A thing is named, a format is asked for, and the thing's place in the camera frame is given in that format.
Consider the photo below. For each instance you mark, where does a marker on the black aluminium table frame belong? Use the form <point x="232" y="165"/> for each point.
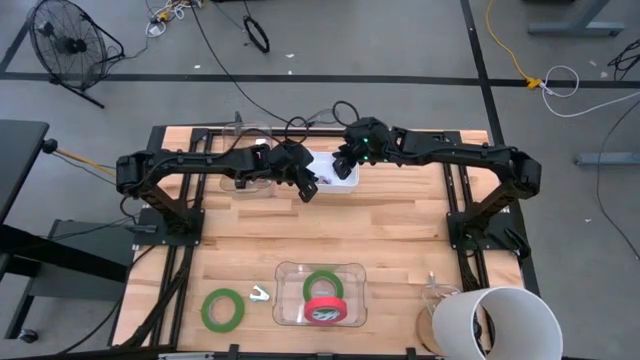
<point x="320" y="133"/>

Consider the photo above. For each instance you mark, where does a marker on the green tape roll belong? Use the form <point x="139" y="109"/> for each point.
<point x="311" y="281"/>
<point x="205" y="312"/>

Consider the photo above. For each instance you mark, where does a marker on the clear glass lamp stem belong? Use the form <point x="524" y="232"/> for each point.
<point x="433" y="292"/>

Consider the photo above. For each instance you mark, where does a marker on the tall clear plastic bin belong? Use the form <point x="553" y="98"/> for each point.
<point x="235" y="132"/>

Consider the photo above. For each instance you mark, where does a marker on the purple staple remover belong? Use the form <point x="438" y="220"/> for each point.
<point x="325" y="180"/>

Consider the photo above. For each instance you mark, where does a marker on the round wooden lamp base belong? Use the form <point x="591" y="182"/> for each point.
<point x="425" y="330"/>

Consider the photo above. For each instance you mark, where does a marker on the wide clear plastic bin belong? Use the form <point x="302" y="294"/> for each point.
<point x="286" y="277"/>

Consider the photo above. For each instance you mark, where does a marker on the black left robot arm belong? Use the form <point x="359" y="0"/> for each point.
<point x="200" y="162"/>

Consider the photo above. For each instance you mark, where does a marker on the white plastic bin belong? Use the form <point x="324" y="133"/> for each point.
<point x="345" y="184"/>

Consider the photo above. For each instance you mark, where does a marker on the grey desk foot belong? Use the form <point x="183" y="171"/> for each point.
<point x="575" y="28"/>
<point x="610" y="159"/>

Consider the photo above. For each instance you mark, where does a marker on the white staple remover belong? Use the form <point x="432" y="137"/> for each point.
<point x="260" y="295"/>

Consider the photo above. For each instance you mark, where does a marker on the black floor fan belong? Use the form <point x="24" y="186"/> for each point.
<point x="70" y="46"/>

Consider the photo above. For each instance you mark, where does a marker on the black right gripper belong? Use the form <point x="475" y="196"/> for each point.
<point x="367" y="140"/>

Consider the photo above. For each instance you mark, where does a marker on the black side table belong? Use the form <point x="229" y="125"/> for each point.
<point x="20" y="150"/>

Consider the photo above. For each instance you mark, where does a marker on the pink tape roll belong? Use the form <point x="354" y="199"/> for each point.
<point x="325" y="303"/>

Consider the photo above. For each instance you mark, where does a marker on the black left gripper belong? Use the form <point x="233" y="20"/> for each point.
<point x="290" y="157"/>

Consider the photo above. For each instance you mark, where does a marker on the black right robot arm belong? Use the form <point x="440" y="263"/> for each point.
<point x="450" y="147"/>

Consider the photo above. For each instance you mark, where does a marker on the silver bar at table edge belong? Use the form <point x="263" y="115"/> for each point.
<point x="185" y="356"/>

